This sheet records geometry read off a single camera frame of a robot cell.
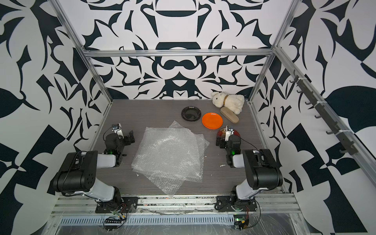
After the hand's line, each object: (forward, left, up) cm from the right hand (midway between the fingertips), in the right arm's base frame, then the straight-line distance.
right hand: (226, 132), depth 95 cm
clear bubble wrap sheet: (-17, +52, -2) cm, 54 cm away
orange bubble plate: (+13, +7, -4) cm, 15 cm away
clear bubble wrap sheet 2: (-11, +23, -2) cm, 25 cm away
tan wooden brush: (+17, -6, -3) cm, 18 cm away
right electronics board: (-46, -1, -6) cm, 47 cm away
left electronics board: (-46, +61, -7) cm, 77 cm away
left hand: (+1, +66, +3) cm, 66 cm away
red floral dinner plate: (+2, +2, -4) cm, 5 cm away
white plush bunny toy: (+23, -9, +4) cm, 25 cm away
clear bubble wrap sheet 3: (-15, +36, -4) cm, 39 cm away
